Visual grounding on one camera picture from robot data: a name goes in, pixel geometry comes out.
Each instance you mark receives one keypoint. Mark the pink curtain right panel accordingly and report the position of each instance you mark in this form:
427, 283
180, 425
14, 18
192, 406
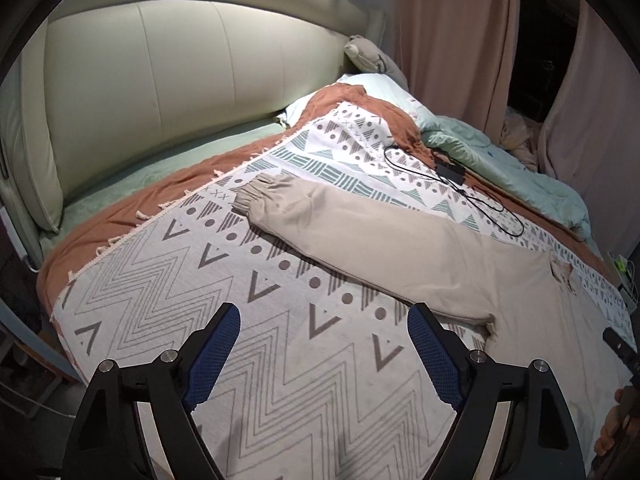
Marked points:
590, 138

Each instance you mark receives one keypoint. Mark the person right hand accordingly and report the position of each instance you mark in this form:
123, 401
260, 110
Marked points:
611, 424

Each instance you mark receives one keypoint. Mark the black charger with cable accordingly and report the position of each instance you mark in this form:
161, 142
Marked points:
452, 174

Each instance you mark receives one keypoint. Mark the cream padded headboard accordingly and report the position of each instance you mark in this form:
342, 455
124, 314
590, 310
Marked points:
103, 87

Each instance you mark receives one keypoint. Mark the crumpled beige cloth pile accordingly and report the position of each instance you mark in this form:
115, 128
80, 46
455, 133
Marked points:
519, 137

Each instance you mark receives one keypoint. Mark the beige zip jacket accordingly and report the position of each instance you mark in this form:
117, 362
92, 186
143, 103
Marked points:
531, 303

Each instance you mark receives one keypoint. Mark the pink curtain panel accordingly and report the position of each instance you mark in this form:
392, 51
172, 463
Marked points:
590, 138
458, 57

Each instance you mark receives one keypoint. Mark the white bedside drawer cabinet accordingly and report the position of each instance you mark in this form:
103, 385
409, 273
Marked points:
624, 282

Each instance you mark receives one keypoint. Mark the pink curtain left panel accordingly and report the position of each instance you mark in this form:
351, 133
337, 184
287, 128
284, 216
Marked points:
458, 57

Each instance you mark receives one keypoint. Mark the green object on cabinet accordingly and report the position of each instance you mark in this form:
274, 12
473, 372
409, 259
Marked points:
621, 263

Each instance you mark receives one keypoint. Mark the grey plush pillow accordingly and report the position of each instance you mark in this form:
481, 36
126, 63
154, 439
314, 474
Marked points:
369, 58

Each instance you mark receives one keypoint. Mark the mint green duvet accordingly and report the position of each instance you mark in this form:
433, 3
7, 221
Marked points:
552, 198

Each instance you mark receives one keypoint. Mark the rust orange bed sheet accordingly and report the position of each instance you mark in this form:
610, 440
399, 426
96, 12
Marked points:
150, 199

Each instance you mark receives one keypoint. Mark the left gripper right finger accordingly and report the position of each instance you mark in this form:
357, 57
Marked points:
539, 441

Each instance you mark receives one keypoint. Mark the patterned white bed blanket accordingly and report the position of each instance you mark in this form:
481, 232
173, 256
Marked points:
323, 381

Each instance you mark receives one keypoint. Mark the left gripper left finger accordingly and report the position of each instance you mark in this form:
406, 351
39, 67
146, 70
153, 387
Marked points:
107, 441

